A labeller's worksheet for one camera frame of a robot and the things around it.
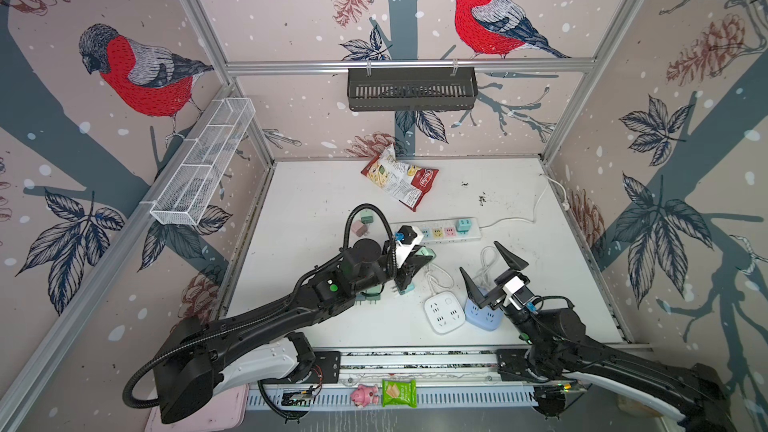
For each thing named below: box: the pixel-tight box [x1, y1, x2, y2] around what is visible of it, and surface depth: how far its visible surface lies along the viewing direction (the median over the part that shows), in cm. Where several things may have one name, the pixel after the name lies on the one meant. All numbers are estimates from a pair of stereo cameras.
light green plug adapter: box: [414, 246, 437, 259], surface depth 70 cm
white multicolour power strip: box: [393, 217, 482, 244], surface depth 98 cm
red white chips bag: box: [360, 144, 439, 212], surface depth 110 cm
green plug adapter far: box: [360, 210, 374, 224], surface depth 104 cm
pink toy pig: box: [350, 384, 379, 409], surface depth 70 cm
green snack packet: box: [381, 379, 418, 409], surface depth 71 cm
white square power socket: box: [424, 290, 466, 335], surface depth 81 cm
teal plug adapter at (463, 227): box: [455, 219, 472, 237], surface depth 97 cm
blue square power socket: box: [465, 298, 503, 331], surface depth 81 cm
